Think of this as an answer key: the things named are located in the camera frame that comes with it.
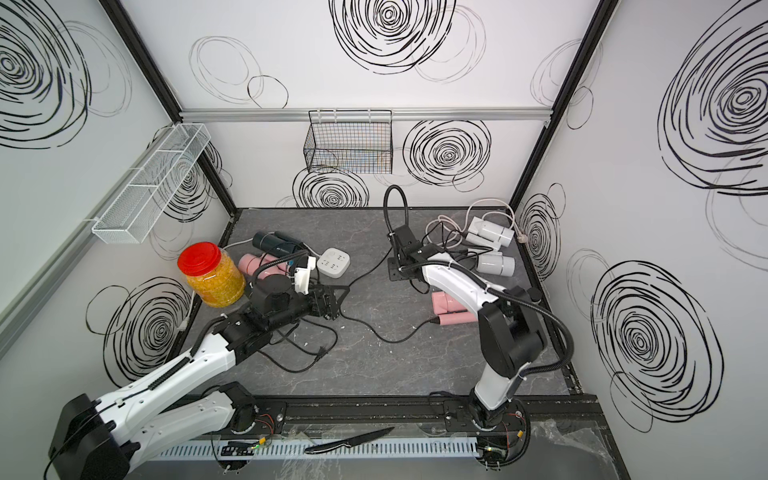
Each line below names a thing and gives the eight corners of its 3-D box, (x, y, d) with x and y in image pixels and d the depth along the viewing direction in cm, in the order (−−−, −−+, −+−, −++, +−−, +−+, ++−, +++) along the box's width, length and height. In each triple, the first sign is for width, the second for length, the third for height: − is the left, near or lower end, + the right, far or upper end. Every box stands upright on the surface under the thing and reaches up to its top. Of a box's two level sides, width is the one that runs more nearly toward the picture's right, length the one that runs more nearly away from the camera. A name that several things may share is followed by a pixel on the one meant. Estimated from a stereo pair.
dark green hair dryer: (252, 250, 109) (247, 240, 105) (268, 235, 114) (263, 224, 110) (290, 268, 104) (286, 258, 100) (305, 251, 109) (301, 241, 105)
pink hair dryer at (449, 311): (433, 325, 92) (436, 317, 87) (431, 299, 97) (433, 291, 93) (472, 325, 92) (476, 317, 87) (467, 300, 97) (471, 291, 93)
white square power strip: (314, 269, 104) (312, 264, 102) (330, 249, 110) (329, 244, 107) (339, 280, 101) (337, 276, 99) (354, 259, 107) (353, 254, 104)
